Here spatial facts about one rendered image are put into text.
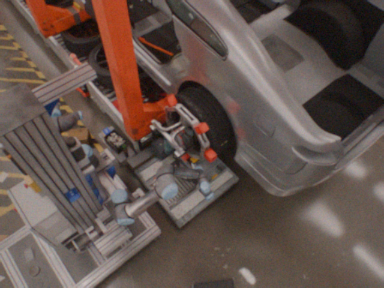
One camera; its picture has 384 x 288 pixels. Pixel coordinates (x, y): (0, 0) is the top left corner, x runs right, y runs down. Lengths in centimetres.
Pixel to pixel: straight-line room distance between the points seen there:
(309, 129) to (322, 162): 29
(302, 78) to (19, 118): 253
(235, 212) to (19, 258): 209
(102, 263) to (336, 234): 231
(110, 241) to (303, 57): 247
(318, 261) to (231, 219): 92
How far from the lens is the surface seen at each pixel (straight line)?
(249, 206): 358
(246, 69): 222
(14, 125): 171
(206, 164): 347
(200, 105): 268
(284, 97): 215
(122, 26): 230
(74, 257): 329
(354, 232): 384
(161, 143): 338
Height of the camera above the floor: 328
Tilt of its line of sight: 58 degrees down
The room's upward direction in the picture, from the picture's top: 3 degrees clockwise
